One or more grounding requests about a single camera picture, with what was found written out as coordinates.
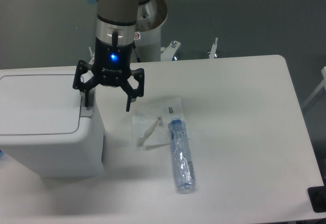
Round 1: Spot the clear plastic wrapper bag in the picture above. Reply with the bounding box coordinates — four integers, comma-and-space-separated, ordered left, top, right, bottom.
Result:
132, 97, 191, 150

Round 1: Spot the white frame at right edge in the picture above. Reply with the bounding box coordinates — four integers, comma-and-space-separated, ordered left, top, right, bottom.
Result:
302, 67, 325, 113

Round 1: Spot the black cable on pedestal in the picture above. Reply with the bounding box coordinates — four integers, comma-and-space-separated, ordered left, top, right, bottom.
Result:
132, 42, 141, 63

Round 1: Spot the white levelling foot bracket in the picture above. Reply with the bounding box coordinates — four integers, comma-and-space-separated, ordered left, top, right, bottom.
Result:
207, 37, 219, 59

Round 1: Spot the white trash can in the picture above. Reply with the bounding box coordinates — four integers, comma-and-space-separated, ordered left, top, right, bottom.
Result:
1, 67, 105, 178

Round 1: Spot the black device at table edge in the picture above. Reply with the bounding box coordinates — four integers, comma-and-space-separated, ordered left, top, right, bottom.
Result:
308, 186, 325, 213

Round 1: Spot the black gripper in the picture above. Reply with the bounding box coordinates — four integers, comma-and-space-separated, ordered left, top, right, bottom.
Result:
72, 37, 145, 112

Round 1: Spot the clear plastic water bottle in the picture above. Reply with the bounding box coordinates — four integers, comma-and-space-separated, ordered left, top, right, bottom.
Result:
168, 118, 196, 194

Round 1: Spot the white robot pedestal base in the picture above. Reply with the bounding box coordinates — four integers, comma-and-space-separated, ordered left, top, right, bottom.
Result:
131, 27, 181, 63

